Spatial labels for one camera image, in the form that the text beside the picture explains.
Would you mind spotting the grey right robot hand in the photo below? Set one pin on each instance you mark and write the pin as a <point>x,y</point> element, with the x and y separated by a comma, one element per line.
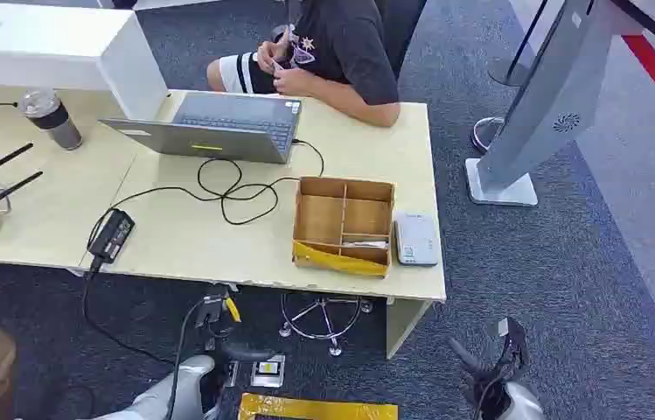
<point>486,388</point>

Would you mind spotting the person's right hand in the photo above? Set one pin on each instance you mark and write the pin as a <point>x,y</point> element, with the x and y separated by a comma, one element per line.
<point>269,55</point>

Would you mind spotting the person's left hand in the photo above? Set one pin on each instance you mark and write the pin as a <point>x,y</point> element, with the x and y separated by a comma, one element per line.
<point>295,82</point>

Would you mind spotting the small card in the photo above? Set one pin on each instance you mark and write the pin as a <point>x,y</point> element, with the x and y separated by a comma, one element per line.
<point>278,65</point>

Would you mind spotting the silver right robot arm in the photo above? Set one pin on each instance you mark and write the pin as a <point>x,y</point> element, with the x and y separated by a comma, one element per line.
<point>521,403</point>

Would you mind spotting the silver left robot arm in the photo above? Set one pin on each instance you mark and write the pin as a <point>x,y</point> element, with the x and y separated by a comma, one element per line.
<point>156,397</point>

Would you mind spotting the seated person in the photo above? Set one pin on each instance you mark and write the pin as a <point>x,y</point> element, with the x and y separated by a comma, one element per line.
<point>350,40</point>

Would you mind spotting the grey laptop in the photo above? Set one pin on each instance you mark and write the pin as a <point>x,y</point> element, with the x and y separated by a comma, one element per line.
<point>228,130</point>

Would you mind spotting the pale desk leg panel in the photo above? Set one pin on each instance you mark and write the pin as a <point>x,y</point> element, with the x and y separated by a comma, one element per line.
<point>405,324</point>

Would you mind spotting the wooden compartment box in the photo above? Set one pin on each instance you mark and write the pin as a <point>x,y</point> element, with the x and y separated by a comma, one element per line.
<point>327,220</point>

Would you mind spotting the pale grey card reader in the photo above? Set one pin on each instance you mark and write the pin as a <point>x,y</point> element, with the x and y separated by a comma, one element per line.
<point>417,239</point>

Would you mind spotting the yellow floor tape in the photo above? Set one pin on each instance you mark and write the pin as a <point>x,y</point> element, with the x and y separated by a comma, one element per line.
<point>315,408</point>

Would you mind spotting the stack of cards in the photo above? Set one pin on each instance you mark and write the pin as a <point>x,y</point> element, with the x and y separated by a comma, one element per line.
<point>366,244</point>

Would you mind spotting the chrome chair base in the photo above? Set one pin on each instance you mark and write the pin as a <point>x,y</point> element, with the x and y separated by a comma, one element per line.
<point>321,316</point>

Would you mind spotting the chrome round stand base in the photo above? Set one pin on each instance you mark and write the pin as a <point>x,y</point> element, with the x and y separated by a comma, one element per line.
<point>480,136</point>

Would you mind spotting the dark pole stand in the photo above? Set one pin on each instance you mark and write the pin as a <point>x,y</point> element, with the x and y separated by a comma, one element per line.
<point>509,72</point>

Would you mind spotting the white cabinet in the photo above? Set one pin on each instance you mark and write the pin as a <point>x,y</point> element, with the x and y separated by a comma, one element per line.
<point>43,49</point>

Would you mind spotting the dark drink cup, clear lid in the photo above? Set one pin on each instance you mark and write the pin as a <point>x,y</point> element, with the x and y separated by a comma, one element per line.
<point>52,119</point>

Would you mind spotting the black power adapter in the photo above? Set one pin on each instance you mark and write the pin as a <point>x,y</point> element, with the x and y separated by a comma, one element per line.
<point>111,236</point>

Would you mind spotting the grey standing display kiosk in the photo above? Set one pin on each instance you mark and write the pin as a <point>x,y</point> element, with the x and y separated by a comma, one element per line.
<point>541,110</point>

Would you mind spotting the steel floor socket with plugs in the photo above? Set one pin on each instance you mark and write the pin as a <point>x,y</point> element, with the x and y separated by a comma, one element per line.
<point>232,374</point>

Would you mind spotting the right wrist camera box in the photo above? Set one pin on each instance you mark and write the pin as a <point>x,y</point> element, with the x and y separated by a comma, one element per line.
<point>503,327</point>

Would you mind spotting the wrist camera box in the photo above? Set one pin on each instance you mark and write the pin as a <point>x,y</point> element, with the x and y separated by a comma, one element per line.
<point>503,327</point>
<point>211,310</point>

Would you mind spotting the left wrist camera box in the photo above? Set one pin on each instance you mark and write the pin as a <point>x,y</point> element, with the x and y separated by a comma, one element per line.
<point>211,310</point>

